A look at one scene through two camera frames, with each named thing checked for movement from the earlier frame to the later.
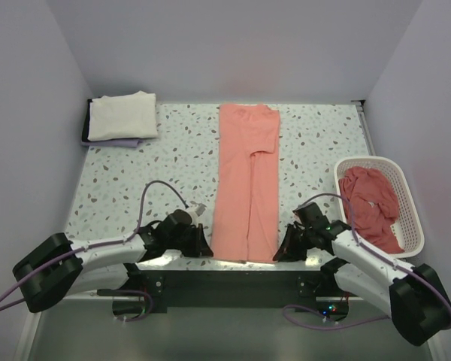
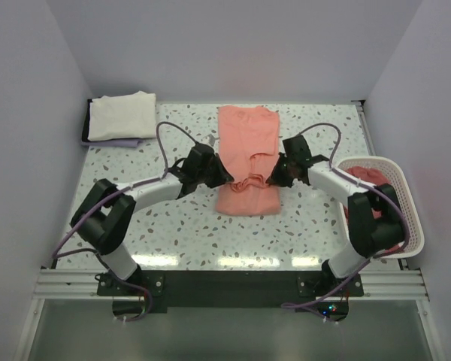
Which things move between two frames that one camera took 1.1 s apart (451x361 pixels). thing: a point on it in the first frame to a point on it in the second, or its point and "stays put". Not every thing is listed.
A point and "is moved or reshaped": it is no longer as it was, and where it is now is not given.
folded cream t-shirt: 129,116 stays put
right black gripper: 287,252 to 275,178
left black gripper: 200,247 to 222,177
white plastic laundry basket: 408,226 stays put
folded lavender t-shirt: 120,143 stays put
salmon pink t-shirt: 245,226 is moved or reshaped
